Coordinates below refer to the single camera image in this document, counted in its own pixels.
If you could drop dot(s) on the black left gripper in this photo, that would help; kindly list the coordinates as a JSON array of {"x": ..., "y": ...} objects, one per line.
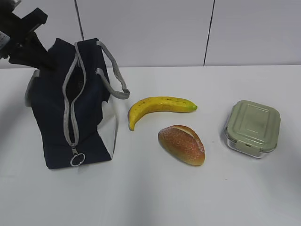
[{"x": 20, "y": 43}]

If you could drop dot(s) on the brown bread loaf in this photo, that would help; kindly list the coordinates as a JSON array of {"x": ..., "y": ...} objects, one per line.
[{"x": 183, "y": 143}]

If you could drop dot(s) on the glass container green lid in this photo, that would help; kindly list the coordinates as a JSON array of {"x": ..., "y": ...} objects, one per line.
[{"x": 252, "y": 128}]

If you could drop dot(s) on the navy blue lunch bag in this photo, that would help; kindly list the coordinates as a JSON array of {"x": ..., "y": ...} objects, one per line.
[{"x": 73, "y": 105}]

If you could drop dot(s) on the yellow banana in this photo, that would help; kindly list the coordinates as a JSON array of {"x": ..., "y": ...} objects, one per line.
[{"x": 158, "y": 104}]

